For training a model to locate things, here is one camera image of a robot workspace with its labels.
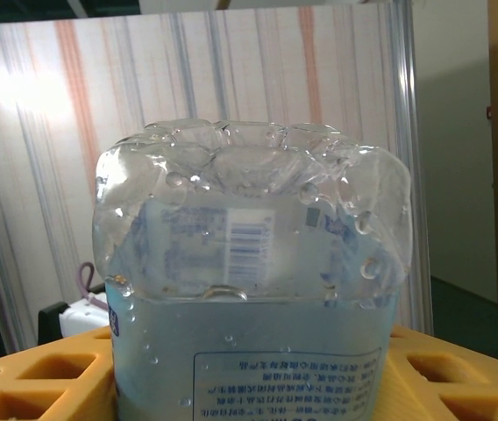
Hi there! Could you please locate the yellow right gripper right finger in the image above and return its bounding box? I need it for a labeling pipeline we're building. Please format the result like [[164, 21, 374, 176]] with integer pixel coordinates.
[[380, 325, 498, 421]]

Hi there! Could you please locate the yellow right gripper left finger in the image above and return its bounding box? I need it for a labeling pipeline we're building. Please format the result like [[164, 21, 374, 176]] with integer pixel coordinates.
[[0, 327, 118, 421]]

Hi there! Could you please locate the soda water bottle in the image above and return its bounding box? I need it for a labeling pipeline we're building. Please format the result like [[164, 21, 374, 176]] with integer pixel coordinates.
[[90, 117, 413, 421]]

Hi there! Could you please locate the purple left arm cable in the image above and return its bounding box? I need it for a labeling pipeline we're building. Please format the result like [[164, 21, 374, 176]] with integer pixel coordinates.
[[75, 261, 108, 310]]

